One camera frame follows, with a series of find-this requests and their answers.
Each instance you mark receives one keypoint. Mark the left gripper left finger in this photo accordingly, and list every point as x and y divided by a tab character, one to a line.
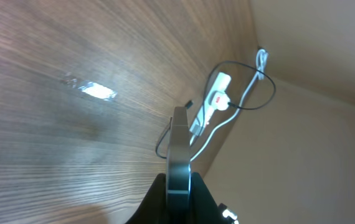
152	210

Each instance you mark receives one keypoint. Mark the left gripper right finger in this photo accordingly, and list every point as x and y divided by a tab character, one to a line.
204	209

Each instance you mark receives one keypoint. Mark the smartphone with cyan screen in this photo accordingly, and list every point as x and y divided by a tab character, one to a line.
178	176

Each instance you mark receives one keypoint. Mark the white USB charger plug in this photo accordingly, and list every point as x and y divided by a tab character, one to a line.
220	101

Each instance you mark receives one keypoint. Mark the white power strip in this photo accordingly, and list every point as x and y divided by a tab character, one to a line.
205	113

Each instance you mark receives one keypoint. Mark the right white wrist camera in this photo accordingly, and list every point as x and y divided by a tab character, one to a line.
228	216

